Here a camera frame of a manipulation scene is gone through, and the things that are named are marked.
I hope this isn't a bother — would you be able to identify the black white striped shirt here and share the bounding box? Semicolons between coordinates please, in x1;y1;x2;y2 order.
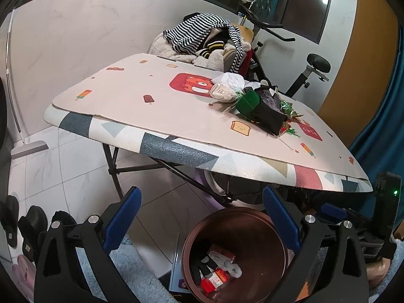
162;13;246;75

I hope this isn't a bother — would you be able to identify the small clear plastic bag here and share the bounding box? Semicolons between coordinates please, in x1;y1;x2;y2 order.
209;83;238;104

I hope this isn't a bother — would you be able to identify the green and black cloth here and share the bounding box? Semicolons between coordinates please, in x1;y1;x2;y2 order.
253;88;288;135

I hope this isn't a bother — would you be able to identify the white plastic bag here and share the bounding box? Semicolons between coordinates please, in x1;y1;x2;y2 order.
211;72;247;91

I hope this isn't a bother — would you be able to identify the white fleece blanket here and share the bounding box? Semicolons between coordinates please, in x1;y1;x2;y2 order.
148;34;228;70

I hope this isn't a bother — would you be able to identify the black dotted glove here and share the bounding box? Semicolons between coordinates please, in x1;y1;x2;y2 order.
189;256;216;287

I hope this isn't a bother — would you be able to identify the green foil wrapper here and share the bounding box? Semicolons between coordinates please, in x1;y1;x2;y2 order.
279;99;306;122

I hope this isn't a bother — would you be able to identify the black folding table frame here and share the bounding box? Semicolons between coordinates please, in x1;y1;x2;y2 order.
100;142;263;206

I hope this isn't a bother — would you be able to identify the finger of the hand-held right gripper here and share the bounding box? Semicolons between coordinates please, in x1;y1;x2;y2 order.
319;204;376;233

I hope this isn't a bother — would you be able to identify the red white box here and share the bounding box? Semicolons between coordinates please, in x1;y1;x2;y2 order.
207;244;236;263

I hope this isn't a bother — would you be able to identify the red garment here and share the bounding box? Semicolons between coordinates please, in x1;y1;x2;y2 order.
239;50;254;78

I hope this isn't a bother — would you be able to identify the brown round bin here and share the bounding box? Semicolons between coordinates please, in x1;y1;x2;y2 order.
181;207;290;303

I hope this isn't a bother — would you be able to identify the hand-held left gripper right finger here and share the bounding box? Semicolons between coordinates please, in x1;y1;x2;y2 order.
263;186;370;303

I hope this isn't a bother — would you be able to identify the black exercise bike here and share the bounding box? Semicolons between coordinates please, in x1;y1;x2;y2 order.
238;3;333;99

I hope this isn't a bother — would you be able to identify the black slipper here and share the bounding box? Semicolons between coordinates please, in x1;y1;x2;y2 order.
0;195;20;249
18;206;48;261

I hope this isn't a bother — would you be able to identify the green fabric item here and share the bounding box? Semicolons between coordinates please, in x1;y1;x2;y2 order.
234;90;261;122

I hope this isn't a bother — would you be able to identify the red green wrapper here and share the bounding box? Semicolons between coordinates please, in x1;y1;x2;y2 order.
279;122;301;138

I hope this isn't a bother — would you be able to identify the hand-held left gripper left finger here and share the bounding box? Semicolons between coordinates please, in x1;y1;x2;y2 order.
33;186;142;303

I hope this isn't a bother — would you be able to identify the small red box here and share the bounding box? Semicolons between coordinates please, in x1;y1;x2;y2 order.
200;268;230;293

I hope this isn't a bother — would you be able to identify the folding table with patterned cover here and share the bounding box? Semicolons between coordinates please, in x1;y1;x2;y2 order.
51;53;369;181

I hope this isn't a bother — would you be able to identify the blue curtain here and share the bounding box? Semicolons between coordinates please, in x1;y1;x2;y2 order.
348;59;404;179

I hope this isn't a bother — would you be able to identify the white fluffy item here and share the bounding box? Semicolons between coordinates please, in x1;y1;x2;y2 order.
220;260;242;279

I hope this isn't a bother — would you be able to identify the pink slipper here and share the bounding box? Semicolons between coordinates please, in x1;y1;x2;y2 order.
10;253;36;295

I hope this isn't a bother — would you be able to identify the person's right hand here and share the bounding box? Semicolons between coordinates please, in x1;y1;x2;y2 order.
366;257;396;291

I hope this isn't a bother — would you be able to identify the black yellow striped garment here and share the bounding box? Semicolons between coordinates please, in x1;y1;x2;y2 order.
195;39;228;59

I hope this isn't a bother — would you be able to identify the small dark framed window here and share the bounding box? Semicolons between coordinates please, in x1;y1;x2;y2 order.
189;0;336;45

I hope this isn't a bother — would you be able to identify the tan chair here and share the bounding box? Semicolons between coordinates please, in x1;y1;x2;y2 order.
222;22;255;70

